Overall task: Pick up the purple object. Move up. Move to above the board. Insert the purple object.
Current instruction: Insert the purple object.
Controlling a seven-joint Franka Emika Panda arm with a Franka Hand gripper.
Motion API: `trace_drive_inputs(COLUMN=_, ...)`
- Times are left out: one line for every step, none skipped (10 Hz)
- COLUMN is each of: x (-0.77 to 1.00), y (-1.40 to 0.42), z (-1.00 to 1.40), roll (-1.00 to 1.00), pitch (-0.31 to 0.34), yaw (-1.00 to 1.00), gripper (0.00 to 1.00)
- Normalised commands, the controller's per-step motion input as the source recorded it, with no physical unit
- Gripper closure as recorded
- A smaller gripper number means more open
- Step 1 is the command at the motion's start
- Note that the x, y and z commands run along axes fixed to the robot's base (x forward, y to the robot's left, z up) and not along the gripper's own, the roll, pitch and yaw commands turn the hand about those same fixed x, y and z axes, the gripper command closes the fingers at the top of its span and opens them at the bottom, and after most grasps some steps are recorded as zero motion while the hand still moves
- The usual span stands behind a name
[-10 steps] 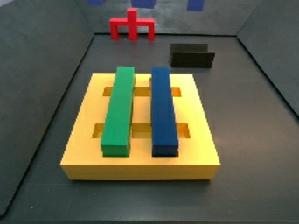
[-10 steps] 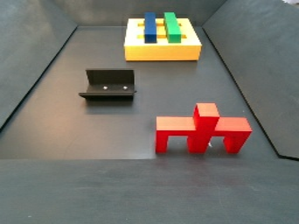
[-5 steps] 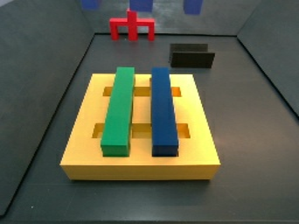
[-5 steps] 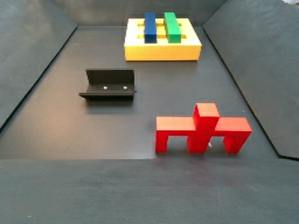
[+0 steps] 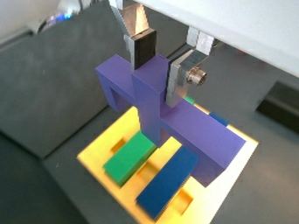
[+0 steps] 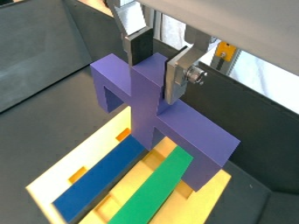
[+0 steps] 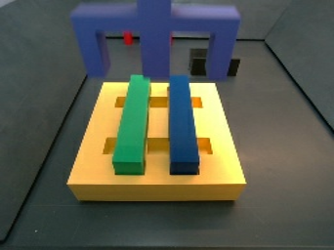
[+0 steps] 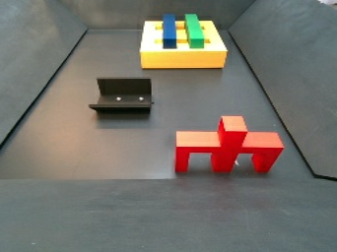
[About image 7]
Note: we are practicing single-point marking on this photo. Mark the purple cross-shaped block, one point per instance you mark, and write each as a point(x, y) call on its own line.
point(155, 19)

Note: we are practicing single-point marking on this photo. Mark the yellow slotted board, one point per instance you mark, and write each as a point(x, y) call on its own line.
point(221, 181)

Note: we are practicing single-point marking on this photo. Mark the blue bar block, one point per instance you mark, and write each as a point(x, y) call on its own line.
point(183, 147)

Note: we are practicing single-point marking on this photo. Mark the green bar block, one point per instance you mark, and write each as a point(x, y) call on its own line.
point(129, 153)

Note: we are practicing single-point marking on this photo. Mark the red cross-shaped block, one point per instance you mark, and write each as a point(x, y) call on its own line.
point(129, 38)

